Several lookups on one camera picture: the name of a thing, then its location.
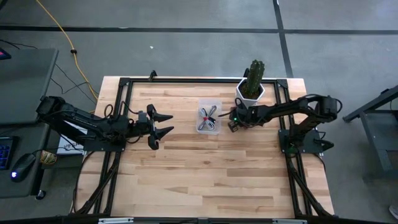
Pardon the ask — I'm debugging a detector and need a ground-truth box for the white printed paper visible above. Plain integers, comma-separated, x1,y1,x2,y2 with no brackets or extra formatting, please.
56,120,88,156

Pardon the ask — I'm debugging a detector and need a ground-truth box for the black aluminium table frame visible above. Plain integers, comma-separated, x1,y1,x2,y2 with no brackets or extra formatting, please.
70,75,335,224

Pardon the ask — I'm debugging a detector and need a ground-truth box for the yellow extension cord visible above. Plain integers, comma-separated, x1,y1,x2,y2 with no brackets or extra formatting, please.
34,0,100,102

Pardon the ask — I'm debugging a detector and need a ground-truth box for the yellow-brown can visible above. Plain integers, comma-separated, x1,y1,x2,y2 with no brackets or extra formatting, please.
39,149,58,166

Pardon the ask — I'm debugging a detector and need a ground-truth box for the green cactus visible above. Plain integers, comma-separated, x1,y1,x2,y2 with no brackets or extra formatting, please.
242,59,266,100

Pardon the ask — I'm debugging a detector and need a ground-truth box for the black desk frame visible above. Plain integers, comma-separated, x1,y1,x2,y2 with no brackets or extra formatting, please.
342,84,398,175

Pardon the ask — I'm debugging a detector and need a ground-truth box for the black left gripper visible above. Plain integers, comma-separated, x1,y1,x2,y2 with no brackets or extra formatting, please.
133,104,175,151

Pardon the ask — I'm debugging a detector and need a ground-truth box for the black computer mouse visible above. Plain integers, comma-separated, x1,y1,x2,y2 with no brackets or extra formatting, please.
10,152,37,183

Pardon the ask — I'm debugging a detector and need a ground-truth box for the blue backlit keyboard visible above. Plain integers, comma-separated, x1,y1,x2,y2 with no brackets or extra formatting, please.
0,136,16,171

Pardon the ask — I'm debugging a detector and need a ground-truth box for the black-white braided cable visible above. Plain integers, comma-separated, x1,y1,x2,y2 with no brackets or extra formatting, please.
200,106,218,132

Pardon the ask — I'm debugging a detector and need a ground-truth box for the white cable with red tie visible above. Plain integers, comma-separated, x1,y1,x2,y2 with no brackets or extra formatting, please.
197,105,218,131

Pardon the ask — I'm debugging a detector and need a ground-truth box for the dark grey desk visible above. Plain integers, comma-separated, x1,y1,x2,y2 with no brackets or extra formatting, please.
0,119,52,200

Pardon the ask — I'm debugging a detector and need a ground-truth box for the white hexagonal planter pot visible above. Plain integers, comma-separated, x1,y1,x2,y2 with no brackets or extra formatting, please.
235,77,266,109

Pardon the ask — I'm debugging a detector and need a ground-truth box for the silver aluminium extrusion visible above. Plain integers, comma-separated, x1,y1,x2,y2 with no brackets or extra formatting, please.
272,218,308,224
98,217,135,224

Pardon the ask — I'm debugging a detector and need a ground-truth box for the clear plastic bin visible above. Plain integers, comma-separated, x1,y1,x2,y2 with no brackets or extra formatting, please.
195,98,223,136

